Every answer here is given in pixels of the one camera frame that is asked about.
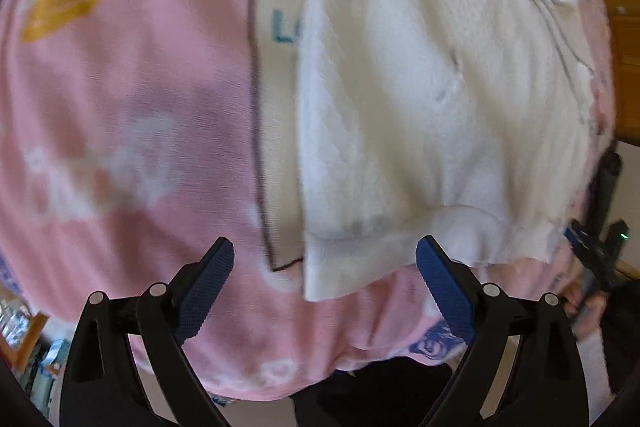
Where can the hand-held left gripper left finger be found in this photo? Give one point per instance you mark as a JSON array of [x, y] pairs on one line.
[[207, 292]]

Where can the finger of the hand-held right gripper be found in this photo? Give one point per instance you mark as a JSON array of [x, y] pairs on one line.
[[577, 238]]

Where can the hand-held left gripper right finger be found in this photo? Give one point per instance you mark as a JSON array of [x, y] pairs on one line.
[[445, 292]]

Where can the white zip hoodie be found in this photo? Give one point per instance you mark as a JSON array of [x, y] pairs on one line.
[[425, 107]]

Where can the person's right hand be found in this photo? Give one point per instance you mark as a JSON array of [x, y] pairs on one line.
[[587, 304]]

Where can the wooden wardrobe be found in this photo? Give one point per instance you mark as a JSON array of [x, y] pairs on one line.
[[625, 57]]

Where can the wooden shelf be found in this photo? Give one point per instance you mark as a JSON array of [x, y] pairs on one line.
[[25, 342]]

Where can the pink printed blanket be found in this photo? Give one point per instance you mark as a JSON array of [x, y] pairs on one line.
[[150, 107]]

